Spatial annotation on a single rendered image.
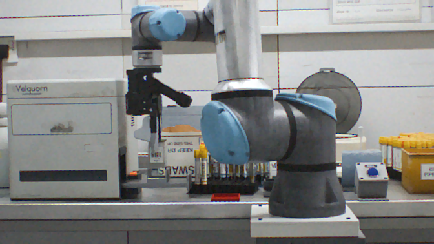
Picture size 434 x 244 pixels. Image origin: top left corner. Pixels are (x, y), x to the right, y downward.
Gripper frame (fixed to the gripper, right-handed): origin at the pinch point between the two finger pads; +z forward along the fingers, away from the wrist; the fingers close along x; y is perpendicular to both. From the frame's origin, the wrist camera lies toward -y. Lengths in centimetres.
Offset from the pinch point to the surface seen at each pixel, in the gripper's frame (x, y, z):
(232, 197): 2.3, -18.6, 12.2
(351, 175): -6.7, -48.6, 8.4
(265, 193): 1.5, -26.7, 11.6
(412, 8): -59, -76, -39
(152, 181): 2.8, 1.2, 7.9
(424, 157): -1, -66, 3
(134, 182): 1.4, 5.8, 8.4
